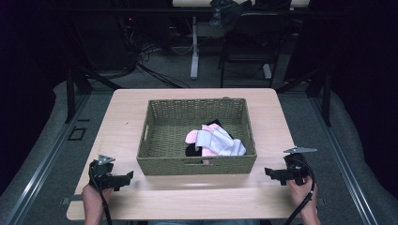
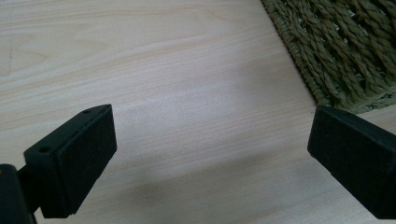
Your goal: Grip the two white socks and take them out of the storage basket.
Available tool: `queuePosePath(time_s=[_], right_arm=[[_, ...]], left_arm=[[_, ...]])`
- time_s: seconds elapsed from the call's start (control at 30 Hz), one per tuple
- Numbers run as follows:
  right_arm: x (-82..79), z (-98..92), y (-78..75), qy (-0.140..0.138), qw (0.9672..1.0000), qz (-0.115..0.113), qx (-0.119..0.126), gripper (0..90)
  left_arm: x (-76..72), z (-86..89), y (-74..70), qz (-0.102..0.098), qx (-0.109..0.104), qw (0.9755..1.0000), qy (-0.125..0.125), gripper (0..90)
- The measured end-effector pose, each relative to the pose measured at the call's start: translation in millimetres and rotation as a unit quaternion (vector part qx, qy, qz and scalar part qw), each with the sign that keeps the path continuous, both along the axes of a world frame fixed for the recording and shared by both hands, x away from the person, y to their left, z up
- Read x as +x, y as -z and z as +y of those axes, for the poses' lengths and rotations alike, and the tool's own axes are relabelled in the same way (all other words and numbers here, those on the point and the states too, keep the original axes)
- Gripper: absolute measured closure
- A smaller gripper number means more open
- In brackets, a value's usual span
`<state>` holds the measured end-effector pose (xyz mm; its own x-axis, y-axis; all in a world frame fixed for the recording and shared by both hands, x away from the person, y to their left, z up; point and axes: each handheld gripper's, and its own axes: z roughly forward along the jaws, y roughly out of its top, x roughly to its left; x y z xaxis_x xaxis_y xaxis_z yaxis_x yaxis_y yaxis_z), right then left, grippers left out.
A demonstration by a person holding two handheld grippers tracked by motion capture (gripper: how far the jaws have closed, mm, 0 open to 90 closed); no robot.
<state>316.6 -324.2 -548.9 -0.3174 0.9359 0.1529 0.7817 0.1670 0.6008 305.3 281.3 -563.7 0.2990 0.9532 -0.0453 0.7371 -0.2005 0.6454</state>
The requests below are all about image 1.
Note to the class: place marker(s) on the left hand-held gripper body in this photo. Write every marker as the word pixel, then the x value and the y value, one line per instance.
pixel 104 178

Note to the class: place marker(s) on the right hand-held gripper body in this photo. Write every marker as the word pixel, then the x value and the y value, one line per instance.
pixel 297 168

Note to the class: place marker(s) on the person's right hand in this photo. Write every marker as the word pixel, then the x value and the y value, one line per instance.
pixel 299 193

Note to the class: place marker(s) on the person's left hand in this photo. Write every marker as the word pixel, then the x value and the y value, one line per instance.
pixel 94 197

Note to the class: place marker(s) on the green woven basket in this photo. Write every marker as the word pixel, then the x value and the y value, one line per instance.
pixel 169 131

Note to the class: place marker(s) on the white sock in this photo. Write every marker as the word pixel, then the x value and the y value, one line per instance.
pixel 220 143

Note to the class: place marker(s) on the black sock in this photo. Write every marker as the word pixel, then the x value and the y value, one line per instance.
pixel 191 151

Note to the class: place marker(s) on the pink sock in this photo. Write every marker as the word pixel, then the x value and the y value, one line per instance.
pixel 192 136

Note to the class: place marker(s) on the black metal stand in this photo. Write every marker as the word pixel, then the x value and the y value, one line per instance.
pixel 325 97
pixel 71 93

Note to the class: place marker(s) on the white desk leg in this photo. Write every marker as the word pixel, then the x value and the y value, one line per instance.
pixel 194 50
pixel 267 71

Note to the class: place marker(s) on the black chair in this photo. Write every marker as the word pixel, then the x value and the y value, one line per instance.
pixel 250 34

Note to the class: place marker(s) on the dark cloth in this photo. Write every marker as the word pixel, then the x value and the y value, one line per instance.
pixel 223 14

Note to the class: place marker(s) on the white desk top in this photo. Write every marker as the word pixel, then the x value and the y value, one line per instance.
pixel 191 2

